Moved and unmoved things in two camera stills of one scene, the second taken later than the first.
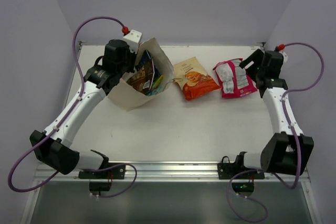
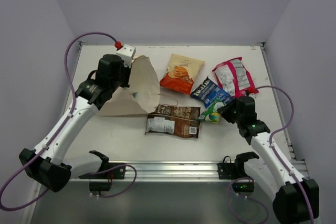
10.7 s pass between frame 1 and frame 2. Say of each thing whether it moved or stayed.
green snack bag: moved
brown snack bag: moved
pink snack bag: stayed
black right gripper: moved
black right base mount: stayed
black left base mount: stayed
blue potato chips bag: moved
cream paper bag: moved
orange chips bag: moved
